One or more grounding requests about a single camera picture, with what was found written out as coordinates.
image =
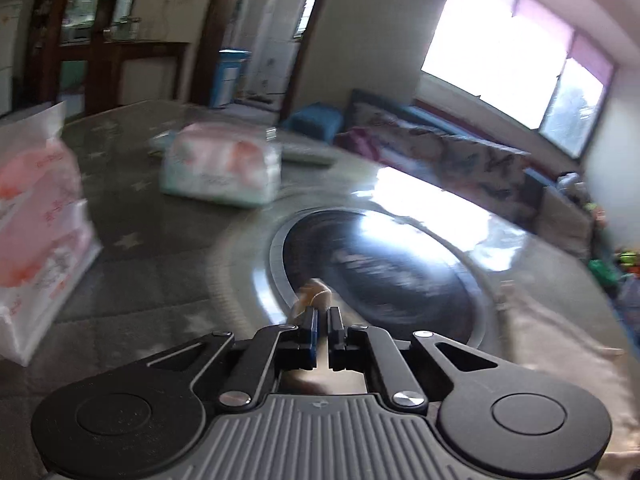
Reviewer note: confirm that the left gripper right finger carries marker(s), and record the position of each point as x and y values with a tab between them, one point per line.
371	351

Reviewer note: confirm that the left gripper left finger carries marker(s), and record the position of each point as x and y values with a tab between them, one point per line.
273	350

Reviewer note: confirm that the cream fleece sweater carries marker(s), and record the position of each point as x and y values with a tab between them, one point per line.
536	338

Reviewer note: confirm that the black round induction cooktop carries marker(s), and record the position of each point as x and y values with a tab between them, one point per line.
387	272

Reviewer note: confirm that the tissue pack on table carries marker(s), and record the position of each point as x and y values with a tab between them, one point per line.
221	162

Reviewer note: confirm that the grey remote control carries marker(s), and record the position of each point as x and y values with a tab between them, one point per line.
307	154

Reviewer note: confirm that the square butterfly pillow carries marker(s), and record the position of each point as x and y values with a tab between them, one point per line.
488	174

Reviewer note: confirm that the long butterfly pillow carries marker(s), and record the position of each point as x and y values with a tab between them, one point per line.
411	148

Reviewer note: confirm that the magenta cloth on sofa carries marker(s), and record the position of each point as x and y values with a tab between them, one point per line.
359	141

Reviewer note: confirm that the grey plain cushion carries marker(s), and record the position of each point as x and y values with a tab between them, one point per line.
562	224

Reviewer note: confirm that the blue corner sofa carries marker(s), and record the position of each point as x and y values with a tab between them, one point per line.
322	122

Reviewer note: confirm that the green plastic bowl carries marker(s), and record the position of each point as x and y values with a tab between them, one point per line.
604	274

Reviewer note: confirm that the clear plastic storage box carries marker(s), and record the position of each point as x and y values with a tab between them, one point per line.
628	301

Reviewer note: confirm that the large pink tissue bag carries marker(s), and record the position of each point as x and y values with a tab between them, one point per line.
47	238

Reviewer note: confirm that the panda plush toy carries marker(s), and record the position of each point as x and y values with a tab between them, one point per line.
572	186

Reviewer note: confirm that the small plush toys group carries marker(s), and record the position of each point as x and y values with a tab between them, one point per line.
628	260

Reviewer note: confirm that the blue small cabinet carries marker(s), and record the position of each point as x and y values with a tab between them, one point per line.
229	70

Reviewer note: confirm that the dark wooden shelf cabinet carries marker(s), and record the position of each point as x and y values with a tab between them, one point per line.
84	45

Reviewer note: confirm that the window with frame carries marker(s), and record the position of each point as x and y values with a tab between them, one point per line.
523	60

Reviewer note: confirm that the dark wooden door frame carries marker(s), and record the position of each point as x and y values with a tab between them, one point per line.
275	32

